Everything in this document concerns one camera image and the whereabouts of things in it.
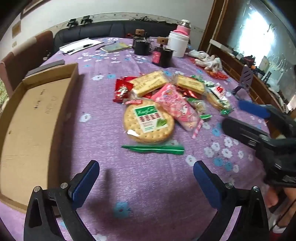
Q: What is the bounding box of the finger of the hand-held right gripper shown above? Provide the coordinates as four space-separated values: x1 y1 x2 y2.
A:
238 99 296 139
222 116 272 150

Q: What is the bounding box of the white paper notepad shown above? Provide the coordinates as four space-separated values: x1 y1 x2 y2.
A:
59 38 104 55

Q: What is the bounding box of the black bottle red label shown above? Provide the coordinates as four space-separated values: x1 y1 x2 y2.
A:
151 37 168 65

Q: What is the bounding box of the black mug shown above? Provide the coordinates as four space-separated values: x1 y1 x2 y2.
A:
135 40 153 56

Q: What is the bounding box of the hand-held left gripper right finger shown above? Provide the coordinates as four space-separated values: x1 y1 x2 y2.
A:
193 160 271 241

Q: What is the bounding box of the pink steel thermos bottle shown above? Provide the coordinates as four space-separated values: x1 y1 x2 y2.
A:
177 19 192 36

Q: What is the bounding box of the red white green snack packet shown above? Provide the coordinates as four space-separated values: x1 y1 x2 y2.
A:
203 81 233 114

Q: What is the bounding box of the red chips packet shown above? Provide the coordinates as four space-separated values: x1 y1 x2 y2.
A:
113 76 139 103

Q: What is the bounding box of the white jar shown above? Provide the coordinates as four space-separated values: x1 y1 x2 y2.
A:
168 31 189 58

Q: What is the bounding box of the red foil wrapper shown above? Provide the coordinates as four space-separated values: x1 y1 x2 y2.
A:
206 70 229 80

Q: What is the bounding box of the green blanket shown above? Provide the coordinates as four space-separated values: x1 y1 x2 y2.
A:
0 79 10 109

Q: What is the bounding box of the wooden glass cabinet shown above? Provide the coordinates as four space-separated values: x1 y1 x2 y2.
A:
199 0 296 116

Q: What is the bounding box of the person's right hand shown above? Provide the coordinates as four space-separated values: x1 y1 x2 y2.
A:
265 185 296 232

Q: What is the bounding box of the purple floral tablecloth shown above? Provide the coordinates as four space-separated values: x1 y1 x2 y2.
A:
0 37 278 241

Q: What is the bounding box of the round cracker packet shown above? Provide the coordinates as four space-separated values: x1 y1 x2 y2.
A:
121 98 185 156

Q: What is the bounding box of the white glove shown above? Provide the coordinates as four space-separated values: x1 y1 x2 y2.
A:
194 57 223 72
188 50 208 58

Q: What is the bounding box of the long red snack packet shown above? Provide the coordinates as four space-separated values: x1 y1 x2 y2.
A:
141 91 160 99

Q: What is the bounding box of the black pen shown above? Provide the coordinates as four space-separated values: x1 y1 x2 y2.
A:
62 44 93 55

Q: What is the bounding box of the framed wall picture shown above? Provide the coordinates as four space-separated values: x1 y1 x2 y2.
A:
21 0 51 19

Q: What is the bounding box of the black leather sofa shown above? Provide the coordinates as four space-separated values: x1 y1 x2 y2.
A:
54 20 181 47

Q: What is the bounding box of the yellow rectangular cracker packet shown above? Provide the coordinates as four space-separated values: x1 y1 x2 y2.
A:
174 75 206 95
129 71 168 97

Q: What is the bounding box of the small green snack packet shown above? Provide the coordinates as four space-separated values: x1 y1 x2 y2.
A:
187 97 212 120

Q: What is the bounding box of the pink snack packet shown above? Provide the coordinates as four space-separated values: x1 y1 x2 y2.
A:
151 84 204 139

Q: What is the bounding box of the red foil candy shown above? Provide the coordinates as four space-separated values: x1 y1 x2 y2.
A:
180 89 197 99

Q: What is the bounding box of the yellow green booklet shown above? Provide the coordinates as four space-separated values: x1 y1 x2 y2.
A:
100 43 132 53

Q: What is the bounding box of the black cup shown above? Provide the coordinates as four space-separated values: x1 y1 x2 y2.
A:
160 48 174 69

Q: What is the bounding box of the wooden wall plaque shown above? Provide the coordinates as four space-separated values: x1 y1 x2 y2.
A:
11 22 22 39

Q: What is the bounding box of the black canister wooden lid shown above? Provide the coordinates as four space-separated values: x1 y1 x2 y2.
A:
133 29 147 50

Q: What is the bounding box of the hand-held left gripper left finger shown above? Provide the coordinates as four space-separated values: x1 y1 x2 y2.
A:
23 160 100 241

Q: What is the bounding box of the cardboard box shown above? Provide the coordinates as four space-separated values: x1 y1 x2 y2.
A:
0 62 80 214

